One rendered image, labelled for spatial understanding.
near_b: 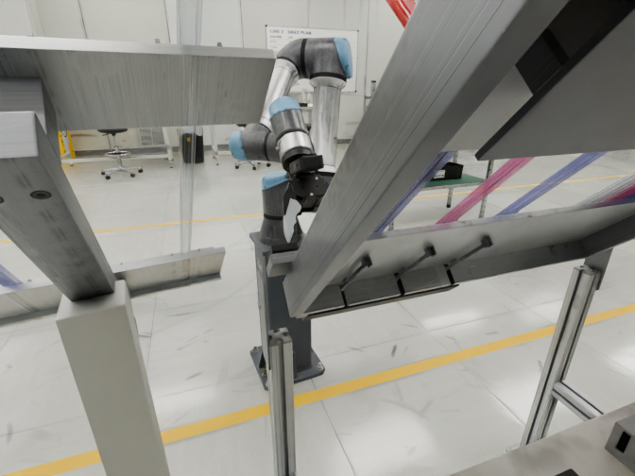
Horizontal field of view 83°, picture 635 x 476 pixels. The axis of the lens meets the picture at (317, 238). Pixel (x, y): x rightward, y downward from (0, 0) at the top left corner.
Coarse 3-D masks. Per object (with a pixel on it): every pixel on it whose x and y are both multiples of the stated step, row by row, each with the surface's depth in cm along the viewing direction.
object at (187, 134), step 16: (176, 0) 23; (192, 0) 22; (192, 16) 23; (192, 32) 24; (192, 128) 32; (192, 144) 34; (192, 160) 36; (192, 176) 38; (192, 192) 41; (192, 208) 44
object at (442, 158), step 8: (440, 152) 33; (448, 152) 32; (440, 160) 33; (448, 160) 34; (432, 168) 34; (440, 168) 35; (424, 176) 36; (432, 176) 36; (416, 184) 37; (424, 184) 37; (408, 192) 38; (416, 192) 39; (400, 200) 40; (408, 200) 40; (392, 208) 42; (400, 208) 42; (392, 216) 44; (384, 224) 45
